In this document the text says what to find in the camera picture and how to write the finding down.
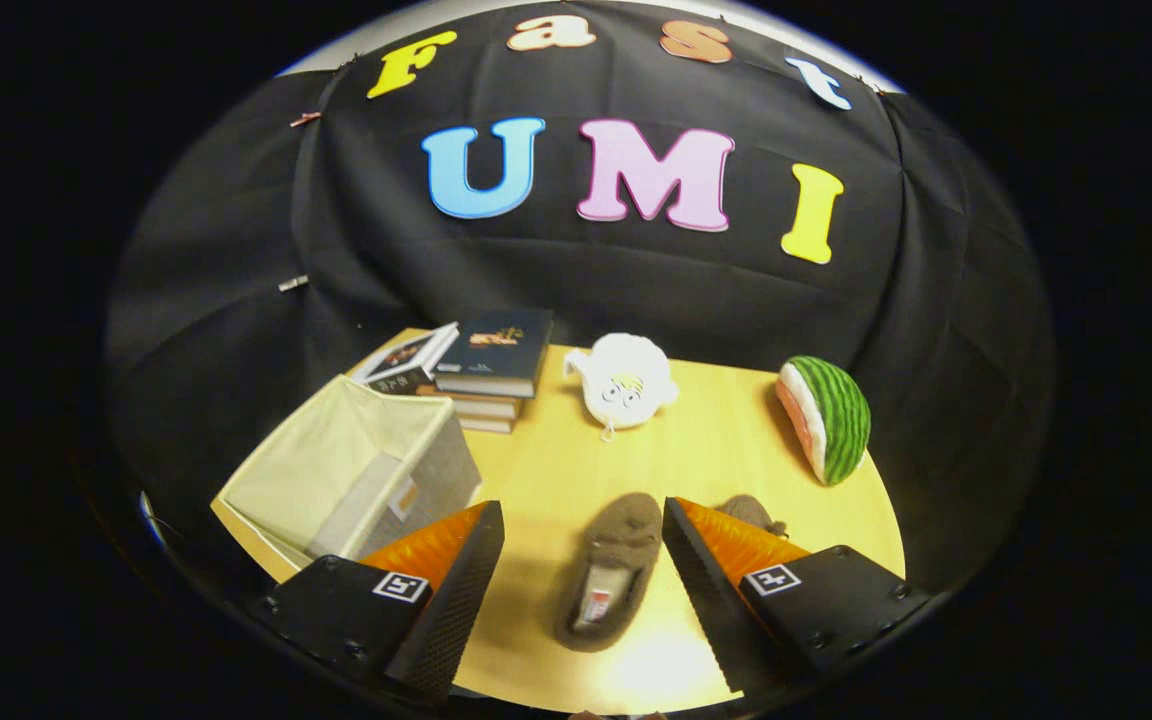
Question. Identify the white cover book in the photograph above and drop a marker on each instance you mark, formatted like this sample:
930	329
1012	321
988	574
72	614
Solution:
401	360

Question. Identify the grey fabric storage box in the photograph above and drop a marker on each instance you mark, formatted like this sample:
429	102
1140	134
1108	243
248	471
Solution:
336	450

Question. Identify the black backdrop cloth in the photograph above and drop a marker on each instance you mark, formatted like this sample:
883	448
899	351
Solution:
636	280

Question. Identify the silver clip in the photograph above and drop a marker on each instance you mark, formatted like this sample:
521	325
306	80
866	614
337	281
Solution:
293	283

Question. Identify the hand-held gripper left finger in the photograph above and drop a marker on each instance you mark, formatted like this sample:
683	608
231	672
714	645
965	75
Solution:
451	610

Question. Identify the white cartoon plush toy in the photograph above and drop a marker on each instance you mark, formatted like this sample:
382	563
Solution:
626	370

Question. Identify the brown fuzzy shoe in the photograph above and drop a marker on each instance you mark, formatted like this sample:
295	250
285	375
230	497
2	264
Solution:
746	512
626	530

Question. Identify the watermelon slice plush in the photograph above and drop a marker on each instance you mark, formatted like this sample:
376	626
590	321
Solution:
836	415

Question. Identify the brown cover book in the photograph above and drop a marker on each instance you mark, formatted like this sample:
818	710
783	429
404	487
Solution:
486	425
481	405

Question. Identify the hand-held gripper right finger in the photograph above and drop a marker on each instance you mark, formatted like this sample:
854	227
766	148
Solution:
711	600

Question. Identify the dark blue book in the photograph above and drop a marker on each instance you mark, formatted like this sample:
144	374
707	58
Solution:
496	345

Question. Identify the red clip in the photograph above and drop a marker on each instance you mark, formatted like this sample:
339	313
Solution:
304	119

